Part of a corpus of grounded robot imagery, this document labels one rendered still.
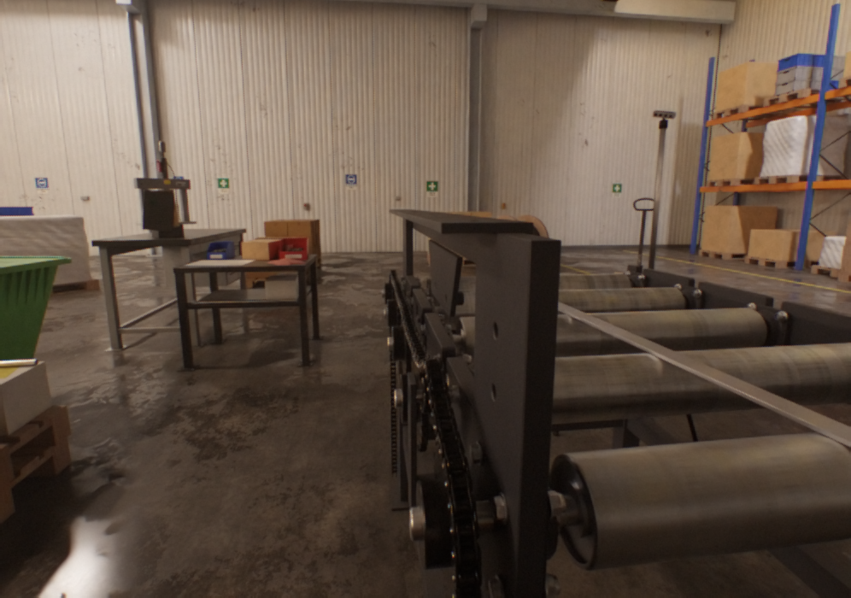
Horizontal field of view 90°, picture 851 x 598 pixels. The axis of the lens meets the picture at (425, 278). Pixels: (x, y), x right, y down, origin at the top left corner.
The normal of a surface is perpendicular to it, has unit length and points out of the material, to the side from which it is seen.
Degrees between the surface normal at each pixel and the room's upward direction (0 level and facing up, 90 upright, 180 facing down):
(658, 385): 70
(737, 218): 90
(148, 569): 0
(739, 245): 90
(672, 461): 14
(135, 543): 0
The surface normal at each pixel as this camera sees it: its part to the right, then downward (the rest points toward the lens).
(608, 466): 0.03, -0.91
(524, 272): -0.99, 0.02
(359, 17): 0.12, 0.17
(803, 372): 0.11, -0.36
